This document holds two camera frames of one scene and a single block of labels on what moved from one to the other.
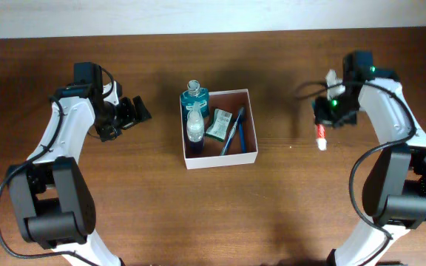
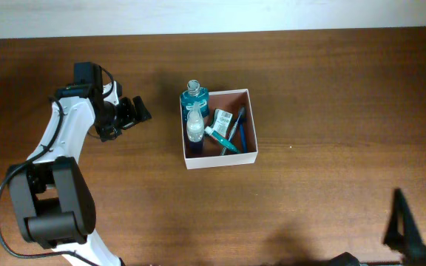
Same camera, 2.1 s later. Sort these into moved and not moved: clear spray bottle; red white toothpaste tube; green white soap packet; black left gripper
Moved: red white toothpaste tube
Not moved: black left gripper; clear spray bottle; green white soap packet
